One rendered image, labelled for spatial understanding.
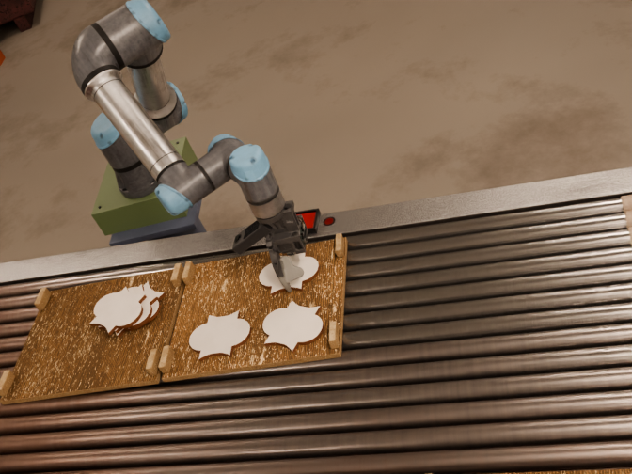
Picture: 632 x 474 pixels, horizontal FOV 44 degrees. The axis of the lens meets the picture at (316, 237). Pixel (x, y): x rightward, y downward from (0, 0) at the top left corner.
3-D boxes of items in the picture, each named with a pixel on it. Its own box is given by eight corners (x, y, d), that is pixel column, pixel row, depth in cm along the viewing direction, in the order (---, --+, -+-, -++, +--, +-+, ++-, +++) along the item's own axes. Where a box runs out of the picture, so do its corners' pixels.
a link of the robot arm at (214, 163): (186, 152, 170) (208, 171, 162) (229, 124, 172) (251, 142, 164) (201, 179, 175) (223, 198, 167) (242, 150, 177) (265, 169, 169)
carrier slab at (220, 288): (192, 269, 198) (190, 264, 197) (348, 241, 187) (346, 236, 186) (164, 383, 172) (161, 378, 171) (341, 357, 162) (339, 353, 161)
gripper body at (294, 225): (307, 255, 173) (290, 216, 165) (270, 261, 175) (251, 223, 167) (308, 231, 178) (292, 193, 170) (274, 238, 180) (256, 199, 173)
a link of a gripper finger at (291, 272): (307, 293, 174) (297, 254, 172) (282, 297, 176) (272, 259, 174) (309, 288, 177) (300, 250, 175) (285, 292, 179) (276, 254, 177)
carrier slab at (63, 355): (50, 294, 208) (47, 291, 207) (189, 270, 198) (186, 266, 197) (2, 405, 183) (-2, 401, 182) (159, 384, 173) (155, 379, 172)
